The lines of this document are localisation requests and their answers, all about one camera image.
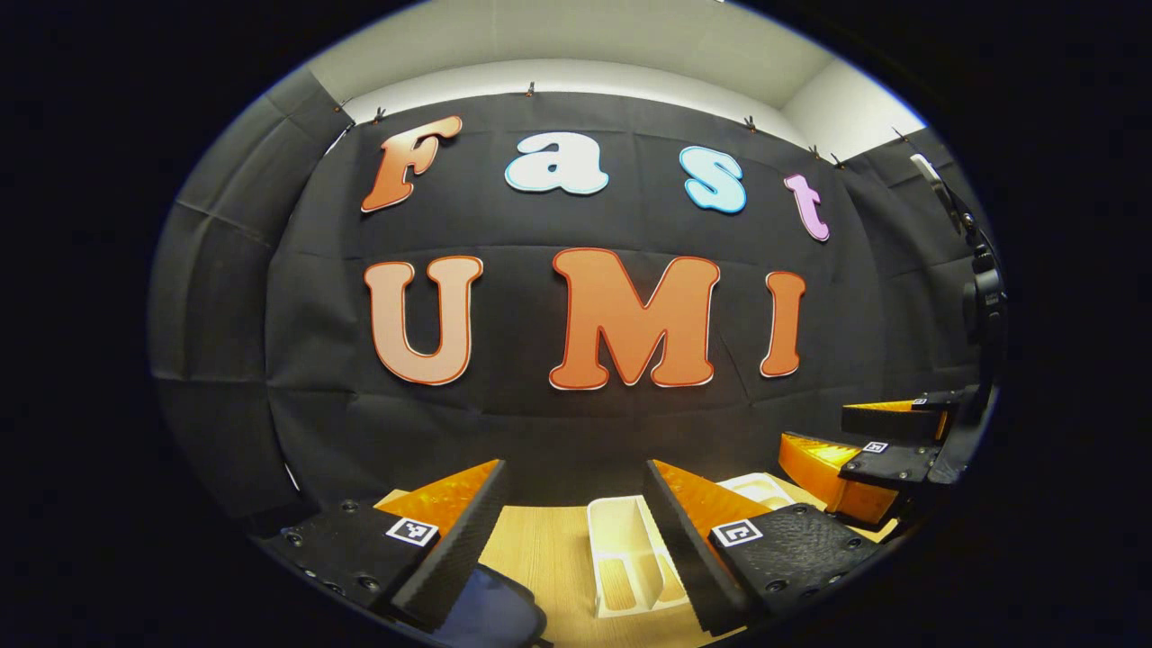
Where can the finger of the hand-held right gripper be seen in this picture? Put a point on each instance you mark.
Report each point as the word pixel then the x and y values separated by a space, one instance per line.
pixel 846 472
pixel 900 418

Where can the white bookshelf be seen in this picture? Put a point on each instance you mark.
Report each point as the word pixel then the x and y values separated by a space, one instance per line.
pixel 621 540

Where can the blue schoolbag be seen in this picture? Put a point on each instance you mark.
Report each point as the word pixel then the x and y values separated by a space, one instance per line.
pixel 495 607

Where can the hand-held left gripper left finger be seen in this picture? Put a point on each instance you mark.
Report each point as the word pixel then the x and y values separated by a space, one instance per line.
pixel 459 549

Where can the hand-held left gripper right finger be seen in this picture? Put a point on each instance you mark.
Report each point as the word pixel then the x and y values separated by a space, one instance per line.
pixel 684 549

